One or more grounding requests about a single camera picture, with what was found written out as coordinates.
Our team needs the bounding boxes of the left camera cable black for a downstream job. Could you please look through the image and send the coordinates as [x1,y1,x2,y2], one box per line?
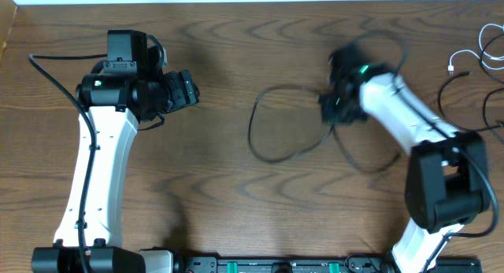
[28,53,106,272]

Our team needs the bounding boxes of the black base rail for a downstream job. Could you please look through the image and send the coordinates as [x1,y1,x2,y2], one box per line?
[137,247,484,273]

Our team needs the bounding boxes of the white cable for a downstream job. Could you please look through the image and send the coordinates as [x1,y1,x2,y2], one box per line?
[447,23,504,76]

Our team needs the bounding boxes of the black thin cable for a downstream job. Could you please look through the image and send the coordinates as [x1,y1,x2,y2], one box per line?
[246,83,335,164]

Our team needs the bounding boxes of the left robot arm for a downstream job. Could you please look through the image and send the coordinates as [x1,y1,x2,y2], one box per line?
[31,29,200,272]

